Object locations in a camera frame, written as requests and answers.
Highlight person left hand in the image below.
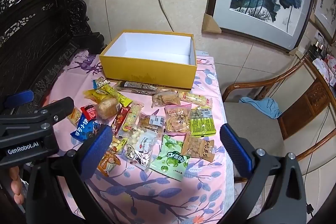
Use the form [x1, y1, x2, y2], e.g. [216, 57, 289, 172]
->
[9, 166, 25, 205]

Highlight yellow rice cracker pack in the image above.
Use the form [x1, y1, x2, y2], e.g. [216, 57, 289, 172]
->
[122, 101, 144, 132]

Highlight small blue edged snack pack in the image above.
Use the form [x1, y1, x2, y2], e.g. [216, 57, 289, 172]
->
[93, 76, 110, 90]

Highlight blue cookie snack bag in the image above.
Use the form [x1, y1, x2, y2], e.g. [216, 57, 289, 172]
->
[70, 114, 101, 143]

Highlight clear brown biscuit pack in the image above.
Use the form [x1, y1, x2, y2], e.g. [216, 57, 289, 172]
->
[151, 91, 181, 107]

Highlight yellow cardboard box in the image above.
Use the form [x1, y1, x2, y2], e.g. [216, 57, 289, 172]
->
[99, 30, 197, 90]

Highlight long yellow snack bar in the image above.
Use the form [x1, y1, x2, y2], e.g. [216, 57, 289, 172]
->
[102, 84, 132, 107]

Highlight orange cracker snack pack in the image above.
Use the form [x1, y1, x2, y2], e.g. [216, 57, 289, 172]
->
[97, 151, 121, 177]

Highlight cardboard corner protector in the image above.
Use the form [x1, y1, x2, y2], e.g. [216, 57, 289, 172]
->
[202, 13, 222, 34]

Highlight red snack packet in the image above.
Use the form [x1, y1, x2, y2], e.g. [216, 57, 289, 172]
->
[80, 105, 97, 121]

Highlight dark carved wooden furniture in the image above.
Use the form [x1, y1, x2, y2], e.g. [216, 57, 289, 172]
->
[1, 0, 104, 114]

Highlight blue cloth on chair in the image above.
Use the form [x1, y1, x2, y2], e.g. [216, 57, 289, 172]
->
[239, 97, 282, 119]

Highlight red sausage stick pack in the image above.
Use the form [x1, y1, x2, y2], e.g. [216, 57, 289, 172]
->
[111, 106, 130, 136]

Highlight black white snack pack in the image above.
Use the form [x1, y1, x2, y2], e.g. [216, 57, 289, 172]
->
[125, 130, 157, 172]

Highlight brown peanut snack pack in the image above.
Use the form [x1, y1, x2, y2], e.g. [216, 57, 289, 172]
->
[181, 133, 215, 162]

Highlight long dark snack bar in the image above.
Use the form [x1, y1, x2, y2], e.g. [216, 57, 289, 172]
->
[113, 81, 167, 96]

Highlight labelled brown cake pack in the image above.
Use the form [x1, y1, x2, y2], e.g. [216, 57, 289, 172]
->
[137, 113, 165, 138]

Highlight white candy ball pack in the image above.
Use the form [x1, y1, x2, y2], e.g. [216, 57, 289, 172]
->
[109, 126, 148, 155]

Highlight lime green snack pack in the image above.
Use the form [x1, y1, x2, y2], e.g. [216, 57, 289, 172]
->
[189, 106, 216, 137]

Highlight pale yellow wafer pack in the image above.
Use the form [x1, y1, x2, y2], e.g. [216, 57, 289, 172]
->
[177, 91, 213, 107]

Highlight green candy bag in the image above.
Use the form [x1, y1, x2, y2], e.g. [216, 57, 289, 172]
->
[150, 134, 189, 181]

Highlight pink cracker pack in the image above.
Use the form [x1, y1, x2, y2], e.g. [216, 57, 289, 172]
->
[165, 104, 192, 135]

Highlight pink floral tablecloth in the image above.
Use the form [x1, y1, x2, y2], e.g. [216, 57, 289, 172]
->
[49, 51, 234, 223]

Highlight small orange cracker pack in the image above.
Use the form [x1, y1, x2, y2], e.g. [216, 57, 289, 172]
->
[67, 107, 81, 127]

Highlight clear bread bun pack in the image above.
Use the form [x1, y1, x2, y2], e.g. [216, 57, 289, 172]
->
[96, 97, 121, 120]

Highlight wooden armchair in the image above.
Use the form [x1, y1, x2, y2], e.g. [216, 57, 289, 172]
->
[222, 55, 335, 174]

